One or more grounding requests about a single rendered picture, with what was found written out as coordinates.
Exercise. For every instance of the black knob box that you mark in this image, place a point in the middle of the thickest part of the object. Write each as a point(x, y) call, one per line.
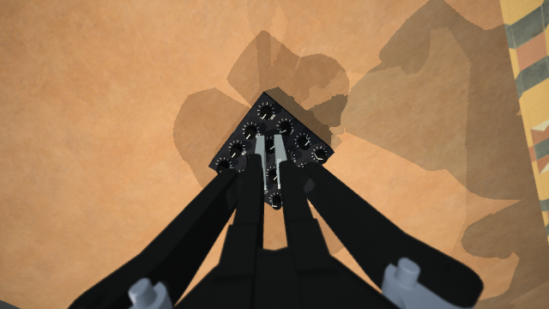
point(268, 118)

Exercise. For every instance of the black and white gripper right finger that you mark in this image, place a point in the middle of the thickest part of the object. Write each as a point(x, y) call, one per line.
point(410, 273)

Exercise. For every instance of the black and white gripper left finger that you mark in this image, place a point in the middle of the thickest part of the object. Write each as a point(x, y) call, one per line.
point(159, 275)

